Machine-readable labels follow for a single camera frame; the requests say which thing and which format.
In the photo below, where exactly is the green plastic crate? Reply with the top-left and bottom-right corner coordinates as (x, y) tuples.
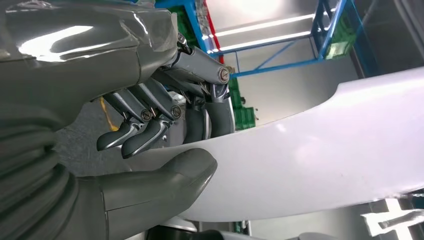
(168, 4), (200, 47)
(324, 9), (357, 61)
(227, 76), (258, 132)

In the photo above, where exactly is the blue metal shelf rack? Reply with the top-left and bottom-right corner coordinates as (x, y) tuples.
(154, 0), (382, 79)

